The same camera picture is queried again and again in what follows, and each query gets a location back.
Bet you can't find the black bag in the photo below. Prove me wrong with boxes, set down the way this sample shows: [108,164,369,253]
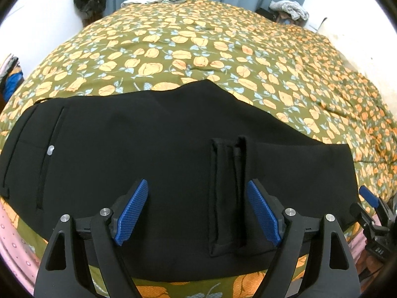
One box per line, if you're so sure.
[256,7,280,22]

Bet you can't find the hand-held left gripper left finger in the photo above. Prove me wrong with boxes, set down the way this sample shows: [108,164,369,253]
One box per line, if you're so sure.
[34,178,149,298]

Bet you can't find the pink dotted pajama trousers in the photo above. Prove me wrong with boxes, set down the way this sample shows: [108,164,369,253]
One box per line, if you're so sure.
[0,205,42,289]

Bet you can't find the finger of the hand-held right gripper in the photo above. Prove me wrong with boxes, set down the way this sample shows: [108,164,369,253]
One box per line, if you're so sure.
[359,186,379,208]
[350,203,374,228]

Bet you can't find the black hanging coat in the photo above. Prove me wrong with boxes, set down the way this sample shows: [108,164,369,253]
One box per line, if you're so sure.
[74,0,108,27]

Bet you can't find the white padded headboard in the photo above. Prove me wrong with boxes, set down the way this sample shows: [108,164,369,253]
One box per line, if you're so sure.
[316,17,391,100]

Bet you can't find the black pants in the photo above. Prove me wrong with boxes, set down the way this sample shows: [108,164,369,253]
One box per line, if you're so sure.
[0,79,360,281]

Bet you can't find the grey white clothes pile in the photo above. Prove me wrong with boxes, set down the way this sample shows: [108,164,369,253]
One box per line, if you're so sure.
[269,0,310,21]

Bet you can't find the green floral blanket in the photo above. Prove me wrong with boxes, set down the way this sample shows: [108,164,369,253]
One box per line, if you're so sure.
[0,0,397,298]

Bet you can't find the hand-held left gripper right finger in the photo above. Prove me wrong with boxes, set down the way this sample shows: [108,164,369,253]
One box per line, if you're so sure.
[247,178,362,298]

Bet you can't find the colourful folded clothes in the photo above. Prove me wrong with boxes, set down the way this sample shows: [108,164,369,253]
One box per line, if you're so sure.
[0,54,25,101]

